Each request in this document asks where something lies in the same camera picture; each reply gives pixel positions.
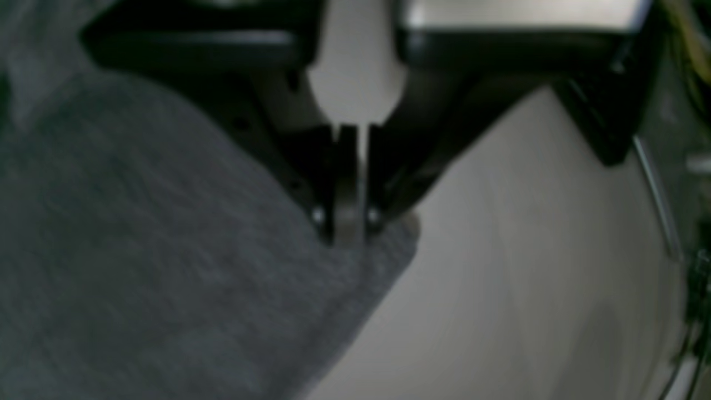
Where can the grey T-shirt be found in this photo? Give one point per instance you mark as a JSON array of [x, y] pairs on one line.
[[146, 257]]

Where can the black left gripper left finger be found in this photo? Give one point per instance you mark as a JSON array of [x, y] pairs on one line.
[[243, 63]]

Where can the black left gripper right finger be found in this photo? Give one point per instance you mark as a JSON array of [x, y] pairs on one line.
[[467, 64]]

